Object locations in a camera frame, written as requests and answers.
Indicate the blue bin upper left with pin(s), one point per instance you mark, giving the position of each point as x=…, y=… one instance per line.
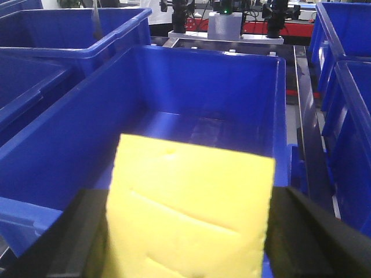
x=69, y=35

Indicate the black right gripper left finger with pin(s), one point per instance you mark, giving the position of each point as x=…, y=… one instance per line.
x=74, y=246

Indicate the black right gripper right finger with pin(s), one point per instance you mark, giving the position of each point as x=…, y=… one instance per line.
x=304, y=240

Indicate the grey camera stand block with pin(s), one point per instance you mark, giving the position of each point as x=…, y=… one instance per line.
x=226, y=28

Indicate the blue bin near left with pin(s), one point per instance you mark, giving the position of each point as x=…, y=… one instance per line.
x=29, y=86

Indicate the yellow foam block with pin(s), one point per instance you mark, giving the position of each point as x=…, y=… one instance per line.
x=185, y=210

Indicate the blue target bin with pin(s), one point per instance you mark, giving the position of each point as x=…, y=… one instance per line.
x=203, y=98

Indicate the blue bin right upper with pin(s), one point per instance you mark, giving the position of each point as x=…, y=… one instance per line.
x=341, y=32

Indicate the blue bin right lower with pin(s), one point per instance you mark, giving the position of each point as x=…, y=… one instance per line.
x=346, y=105

